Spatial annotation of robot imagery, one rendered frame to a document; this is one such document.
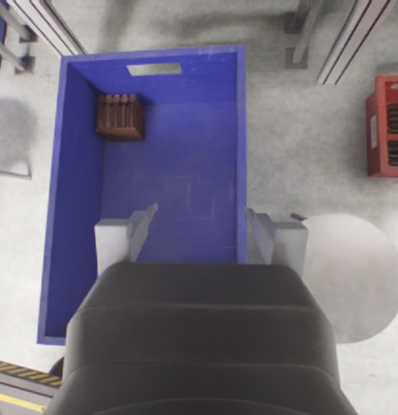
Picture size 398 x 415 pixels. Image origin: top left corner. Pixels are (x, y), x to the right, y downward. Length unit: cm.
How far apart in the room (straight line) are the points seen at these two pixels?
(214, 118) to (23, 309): 92
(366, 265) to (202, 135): 52
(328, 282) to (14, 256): 104
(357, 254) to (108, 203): 64
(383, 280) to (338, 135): 51
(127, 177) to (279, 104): 59
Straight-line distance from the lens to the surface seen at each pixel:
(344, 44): 100
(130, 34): 132
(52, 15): 99
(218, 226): 75
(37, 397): 85
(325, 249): 75
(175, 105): 86
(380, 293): 80
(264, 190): 100
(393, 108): 119
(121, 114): 78
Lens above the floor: 97
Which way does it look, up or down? 80 degrees down
